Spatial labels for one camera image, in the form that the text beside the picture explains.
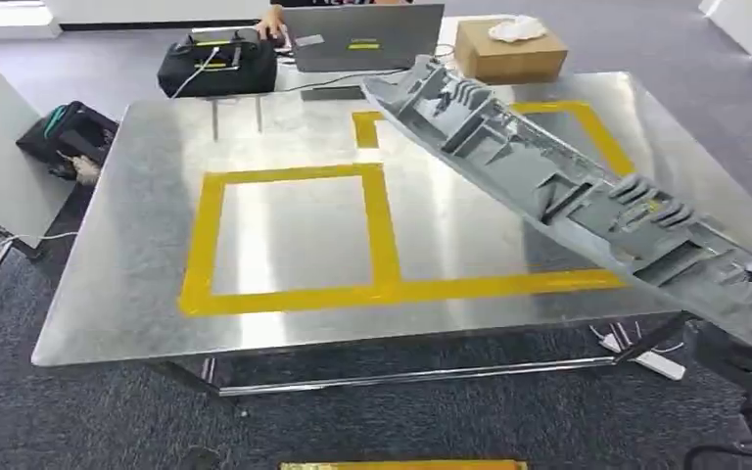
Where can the black flat pad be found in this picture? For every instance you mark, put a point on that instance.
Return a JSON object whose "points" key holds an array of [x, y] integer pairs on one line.
{"points": [[334, 93]]}

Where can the white board panel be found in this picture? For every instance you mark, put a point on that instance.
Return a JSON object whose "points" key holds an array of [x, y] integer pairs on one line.
{"points": [[0, 143]]}

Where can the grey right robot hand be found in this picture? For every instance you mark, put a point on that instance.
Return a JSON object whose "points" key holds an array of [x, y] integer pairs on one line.
{"points": [[639, 189]]}

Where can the person's hand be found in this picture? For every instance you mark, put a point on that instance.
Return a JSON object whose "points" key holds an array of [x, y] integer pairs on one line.
{"points": [[271, 23]]}

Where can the grey laptop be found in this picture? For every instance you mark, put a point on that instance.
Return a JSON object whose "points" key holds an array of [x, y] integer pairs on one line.
{"points": [[363, 36]]}

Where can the long white power strip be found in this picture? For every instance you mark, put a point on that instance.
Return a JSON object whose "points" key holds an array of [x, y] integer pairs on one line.
{"points": [[648, 360]]}

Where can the steel table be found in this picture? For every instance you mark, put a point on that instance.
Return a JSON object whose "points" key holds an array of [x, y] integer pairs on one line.
{"points": [[285, 227]]}

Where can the long silver-grey trim part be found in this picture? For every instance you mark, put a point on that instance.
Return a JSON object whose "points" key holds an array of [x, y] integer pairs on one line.
{"points": [[512, 155]]}

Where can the white crumpled tissue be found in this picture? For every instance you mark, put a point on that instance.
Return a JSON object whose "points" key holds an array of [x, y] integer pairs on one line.
{"points": [[517, 28]]}

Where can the black equipment bag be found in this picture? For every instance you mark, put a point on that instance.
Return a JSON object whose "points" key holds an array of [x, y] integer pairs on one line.
{"points": [[220, 71]]}

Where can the black bag with teal trim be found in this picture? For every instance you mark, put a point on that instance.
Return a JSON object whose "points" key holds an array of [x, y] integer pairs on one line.
{"points": [[68, 136]]}

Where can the cardboard box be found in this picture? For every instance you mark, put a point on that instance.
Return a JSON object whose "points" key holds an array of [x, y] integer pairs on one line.
{"points": [[512, 58]]}

